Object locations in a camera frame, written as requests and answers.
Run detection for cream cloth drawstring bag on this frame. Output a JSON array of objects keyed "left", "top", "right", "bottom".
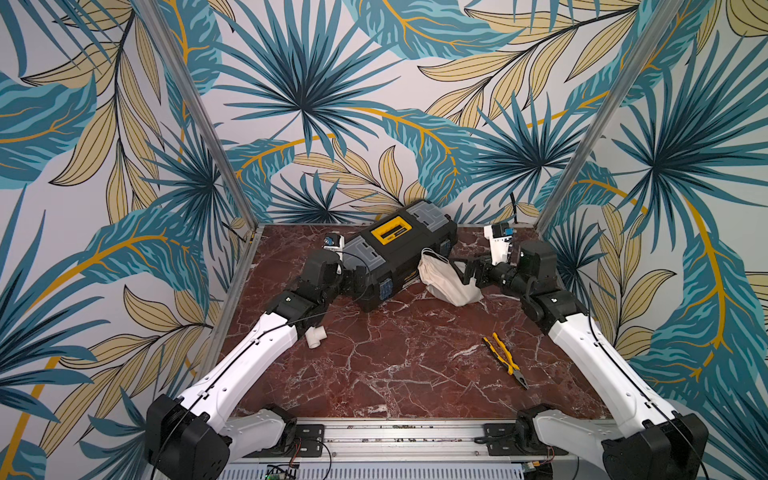
[{"left": 417, "top": 248, "right": 483, "bottom": 307}]

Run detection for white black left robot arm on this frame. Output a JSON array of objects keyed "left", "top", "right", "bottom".
[{"left": 145, "top": 249, "right": 371, "bottom": 479}]

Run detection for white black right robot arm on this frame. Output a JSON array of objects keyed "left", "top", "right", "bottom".
[{"left": 456, "top": 240, "right": 709, "bottom": 479}]

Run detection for black plastic toolbox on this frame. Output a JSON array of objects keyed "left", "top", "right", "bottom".
[{"left": 342, "top": 200, "right": 458, "bottom": 312}]

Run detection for white PVC pipe tee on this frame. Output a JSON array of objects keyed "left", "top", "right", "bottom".
[{"left": 304, "top": 326, "right": 327, "bottom": 349}]

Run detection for yellow black pliers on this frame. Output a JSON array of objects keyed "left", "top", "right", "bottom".
[{"left": 483, "top": 333, "right": 529, "bottom": 389}]

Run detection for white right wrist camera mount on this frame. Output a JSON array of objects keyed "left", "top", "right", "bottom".
[{"left": 484, "top": 221, "right": 515, "bottom": 266}]

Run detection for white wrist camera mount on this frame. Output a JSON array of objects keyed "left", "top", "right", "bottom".
[
  {"left": 484, "top": 221, "right": 515, "bottom": 266},
  {"left": 323, "top": 233, "right": 345, "bottom": 260}
]

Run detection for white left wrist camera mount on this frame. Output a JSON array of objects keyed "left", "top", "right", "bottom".
[{"left": 323, "top": 233, "right": 345, "bottom": 260}]

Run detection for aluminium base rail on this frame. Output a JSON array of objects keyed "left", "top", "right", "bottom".
[{"left": 216, "top": 418, "right": 607, "bottom": 479}]

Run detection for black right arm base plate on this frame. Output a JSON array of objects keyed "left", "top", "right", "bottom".
[{"left": 474, "top": 422, "right": 535, "bottom": 456}]

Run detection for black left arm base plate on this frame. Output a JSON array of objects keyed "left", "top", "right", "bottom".
[{"left": 249, "top": 424, "right": 326, "bottom": 458}]

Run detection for aluminium frame post right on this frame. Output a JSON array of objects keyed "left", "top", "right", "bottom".
[{"left": 535, "top": 0, "right": 683, "bottom": 235}]

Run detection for aluminium frame post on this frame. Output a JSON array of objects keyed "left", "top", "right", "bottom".
[
  {"left": 535, "top": 0, "right": 683, "bottom": 235},
  {"left": 134, "top": 0, "right": 258, "bottom": 232}
]

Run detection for aluminium frame post left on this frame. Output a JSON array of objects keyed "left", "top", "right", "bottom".
[{"left": 134, "top": 0, "right": 258, "bottom": 232}]

